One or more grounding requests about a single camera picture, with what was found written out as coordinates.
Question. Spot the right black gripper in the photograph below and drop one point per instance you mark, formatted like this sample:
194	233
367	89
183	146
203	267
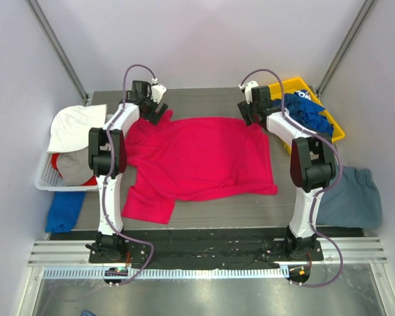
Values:
247	114

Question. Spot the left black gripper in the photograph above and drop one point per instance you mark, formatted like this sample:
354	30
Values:
158	112

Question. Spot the pink t shirt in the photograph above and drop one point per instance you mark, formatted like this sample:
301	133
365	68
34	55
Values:
194	159

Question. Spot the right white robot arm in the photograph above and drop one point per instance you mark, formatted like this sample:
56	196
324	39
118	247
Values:
312	163

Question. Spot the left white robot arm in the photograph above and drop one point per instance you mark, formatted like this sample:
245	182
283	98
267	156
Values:
107	159

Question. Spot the blue t shirt in tray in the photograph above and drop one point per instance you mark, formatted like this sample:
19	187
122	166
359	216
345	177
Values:
304	111

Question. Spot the yellow plastic tray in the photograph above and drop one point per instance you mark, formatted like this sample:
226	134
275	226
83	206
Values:
294	84

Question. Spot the white t shirt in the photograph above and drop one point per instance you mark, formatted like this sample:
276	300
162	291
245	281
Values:
70	127

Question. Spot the grey t shirt in basket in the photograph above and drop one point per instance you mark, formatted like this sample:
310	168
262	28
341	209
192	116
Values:
74	168

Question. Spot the white plastic basket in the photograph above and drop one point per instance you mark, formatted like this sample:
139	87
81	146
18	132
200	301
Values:
47	178

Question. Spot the blue cloth at left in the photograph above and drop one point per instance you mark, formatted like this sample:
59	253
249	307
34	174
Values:
64	212

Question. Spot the grey-blue t shirt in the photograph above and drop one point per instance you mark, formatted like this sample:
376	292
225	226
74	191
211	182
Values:
354	203

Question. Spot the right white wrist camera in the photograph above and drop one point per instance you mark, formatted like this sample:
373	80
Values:
246	89

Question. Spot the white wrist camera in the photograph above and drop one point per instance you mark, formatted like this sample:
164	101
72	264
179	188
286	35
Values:
246	89
157	91

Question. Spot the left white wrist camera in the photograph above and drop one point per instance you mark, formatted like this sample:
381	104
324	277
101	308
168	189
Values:
157	91

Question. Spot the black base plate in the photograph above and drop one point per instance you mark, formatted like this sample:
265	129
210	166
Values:
201	249

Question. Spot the white slotted cable duct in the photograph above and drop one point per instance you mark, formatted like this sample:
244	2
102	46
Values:
117	273

